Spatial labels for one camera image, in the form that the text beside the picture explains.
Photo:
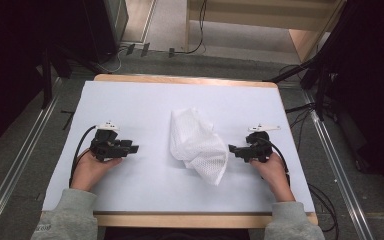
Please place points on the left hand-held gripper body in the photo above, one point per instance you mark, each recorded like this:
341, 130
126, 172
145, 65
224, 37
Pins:
105, 148

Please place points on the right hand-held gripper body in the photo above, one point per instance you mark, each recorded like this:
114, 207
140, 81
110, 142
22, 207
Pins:
259, 148

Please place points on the white mesh laundry bag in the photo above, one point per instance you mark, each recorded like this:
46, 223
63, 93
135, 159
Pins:
196, 146

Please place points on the person's left hand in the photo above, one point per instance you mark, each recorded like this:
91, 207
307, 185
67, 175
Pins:
91, 171

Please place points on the person's right hand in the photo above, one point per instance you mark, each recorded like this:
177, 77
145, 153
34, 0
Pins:
275, 176

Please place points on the white table mat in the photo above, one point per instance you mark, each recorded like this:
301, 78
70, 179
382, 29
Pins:
146, 110

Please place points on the black metal stand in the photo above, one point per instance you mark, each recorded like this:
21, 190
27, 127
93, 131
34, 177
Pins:
320, 90
48, 83

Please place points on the wooden table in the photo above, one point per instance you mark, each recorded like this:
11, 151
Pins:
186, 220

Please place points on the black cabinet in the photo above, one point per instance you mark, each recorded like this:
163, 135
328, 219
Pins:
103, 26

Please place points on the dark curtain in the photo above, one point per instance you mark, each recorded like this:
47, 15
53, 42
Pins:
13, 66
373, 83

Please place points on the light wooden shelf unit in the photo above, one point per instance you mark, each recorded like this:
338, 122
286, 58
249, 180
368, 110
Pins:
263, 13

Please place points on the aluminium floor rail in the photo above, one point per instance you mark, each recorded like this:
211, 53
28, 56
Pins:
16, 166
338, 170

